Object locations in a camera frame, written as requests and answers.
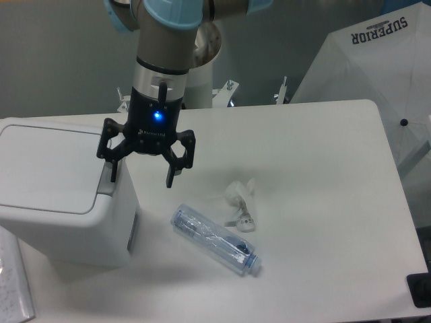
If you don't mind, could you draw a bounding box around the black device at edge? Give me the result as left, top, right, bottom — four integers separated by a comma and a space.
407, 273, 430, 308

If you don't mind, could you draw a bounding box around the crumpled clear plastic wrapper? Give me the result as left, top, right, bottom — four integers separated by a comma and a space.
224, 178, 257, 233

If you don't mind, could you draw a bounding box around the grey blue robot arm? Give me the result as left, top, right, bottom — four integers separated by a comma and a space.
96, 0, 272, 187

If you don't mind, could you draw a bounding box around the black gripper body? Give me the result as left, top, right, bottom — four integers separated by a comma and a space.
121, 86, 182, 156

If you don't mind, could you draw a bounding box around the white push-lid trash can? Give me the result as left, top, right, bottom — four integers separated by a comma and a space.
1, 118, 139, 267

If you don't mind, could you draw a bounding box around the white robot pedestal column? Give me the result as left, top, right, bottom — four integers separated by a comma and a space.
183, 22, 222, 110

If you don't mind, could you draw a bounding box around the white Superior umbrella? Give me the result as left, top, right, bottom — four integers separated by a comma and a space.
289, 1, 431, 179

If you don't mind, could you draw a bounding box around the white metal base frame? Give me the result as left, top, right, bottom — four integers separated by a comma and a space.
117, 77, 290, 113

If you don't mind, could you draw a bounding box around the clear plastic water bottle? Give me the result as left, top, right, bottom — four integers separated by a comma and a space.
170, 204, 262, 276

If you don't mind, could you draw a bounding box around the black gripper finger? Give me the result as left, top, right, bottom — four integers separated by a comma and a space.
96, 118, 125, 182
165, 130, 196, 188

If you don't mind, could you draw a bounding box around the white paper notebook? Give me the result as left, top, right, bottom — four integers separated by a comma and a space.
1, 227, 36, 322

